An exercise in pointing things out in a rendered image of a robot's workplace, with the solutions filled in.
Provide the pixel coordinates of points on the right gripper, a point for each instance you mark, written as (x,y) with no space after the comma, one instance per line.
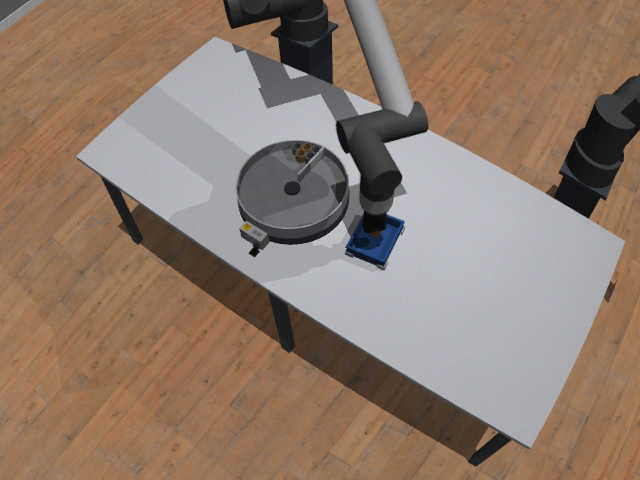
(375,213)

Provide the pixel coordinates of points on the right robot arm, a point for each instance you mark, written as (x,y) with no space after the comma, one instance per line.
(362,136)

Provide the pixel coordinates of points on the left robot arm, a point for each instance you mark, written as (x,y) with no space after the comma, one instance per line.
(596,152)

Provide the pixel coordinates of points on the blue open tray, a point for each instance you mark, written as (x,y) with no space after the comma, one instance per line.
(361,243)

